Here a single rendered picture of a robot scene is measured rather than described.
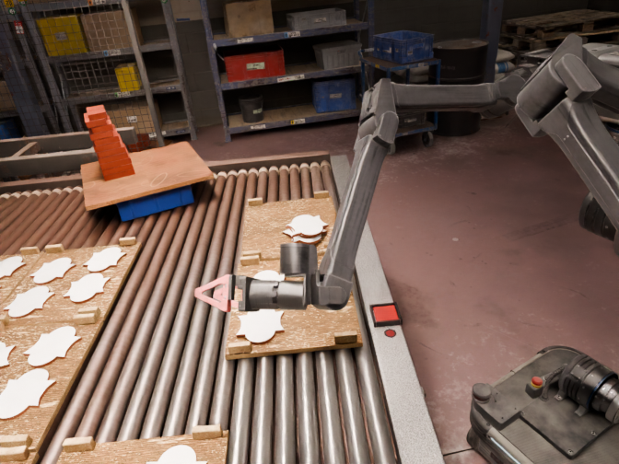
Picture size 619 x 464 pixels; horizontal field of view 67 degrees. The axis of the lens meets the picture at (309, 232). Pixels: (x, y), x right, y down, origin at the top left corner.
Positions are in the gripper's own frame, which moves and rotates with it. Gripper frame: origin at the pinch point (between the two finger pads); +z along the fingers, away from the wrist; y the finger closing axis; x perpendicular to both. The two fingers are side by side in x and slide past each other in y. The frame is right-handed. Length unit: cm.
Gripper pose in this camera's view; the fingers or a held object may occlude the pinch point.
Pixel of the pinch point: (208, 294)
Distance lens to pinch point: 95.2
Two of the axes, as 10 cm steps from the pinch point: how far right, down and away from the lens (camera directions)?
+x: -0.2, 9.9, -1.6
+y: -1.7, -1.6, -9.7
